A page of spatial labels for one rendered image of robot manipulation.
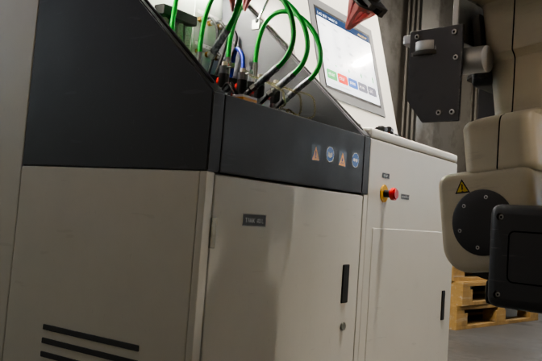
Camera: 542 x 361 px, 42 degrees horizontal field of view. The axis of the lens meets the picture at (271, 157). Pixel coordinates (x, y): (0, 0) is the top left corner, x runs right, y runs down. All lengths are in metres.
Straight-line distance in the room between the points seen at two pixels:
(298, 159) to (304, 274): 0.28
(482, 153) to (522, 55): 0.17
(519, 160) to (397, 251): 1.07
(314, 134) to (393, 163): 0.46
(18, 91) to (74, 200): 0.36
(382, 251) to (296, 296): 0.46
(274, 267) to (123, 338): 0.36
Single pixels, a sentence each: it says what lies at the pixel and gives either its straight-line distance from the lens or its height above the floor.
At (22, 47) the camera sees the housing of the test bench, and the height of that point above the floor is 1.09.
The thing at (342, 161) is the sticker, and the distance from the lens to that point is 1.82.
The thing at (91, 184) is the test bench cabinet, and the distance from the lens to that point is 1.60.
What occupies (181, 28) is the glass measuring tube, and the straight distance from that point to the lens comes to 2.10.
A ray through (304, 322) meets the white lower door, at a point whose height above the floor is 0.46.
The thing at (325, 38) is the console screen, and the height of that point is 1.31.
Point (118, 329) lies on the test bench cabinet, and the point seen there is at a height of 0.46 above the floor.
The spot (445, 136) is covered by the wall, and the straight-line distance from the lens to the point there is 7.43.
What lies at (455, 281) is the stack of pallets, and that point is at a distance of 5.33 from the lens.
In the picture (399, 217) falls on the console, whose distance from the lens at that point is 2.16.
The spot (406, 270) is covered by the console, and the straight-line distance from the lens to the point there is 2.23.
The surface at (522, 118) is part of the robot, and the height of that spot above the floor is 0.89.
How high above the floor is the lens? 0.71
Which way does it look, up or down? 5 degrees up
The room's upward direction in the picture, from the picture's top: 4 degrees clockwise
